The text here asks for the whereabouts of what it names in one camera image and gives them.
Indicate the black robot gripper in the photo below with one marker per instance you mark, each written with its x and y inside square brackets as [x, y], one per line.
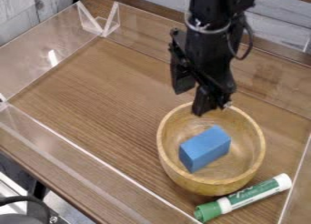
[201, 56]

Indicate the blue rectangular block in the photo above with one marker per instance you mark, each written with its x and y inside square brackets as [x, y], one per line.
[203, 148]

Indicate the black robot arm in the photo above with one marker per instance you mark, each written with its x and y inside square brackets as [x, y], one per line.
[211, 14]

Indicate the brown wooden bowl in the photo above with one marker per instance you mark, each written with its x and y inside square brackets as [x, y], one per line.
[230, 172]

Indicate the green white marker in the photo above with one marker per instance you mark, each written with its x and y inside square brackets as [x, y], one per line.
[238, 200]

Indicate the clear acrylic tray wall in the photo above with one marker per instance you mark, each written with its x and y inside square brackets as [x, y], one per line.
[85, 92]

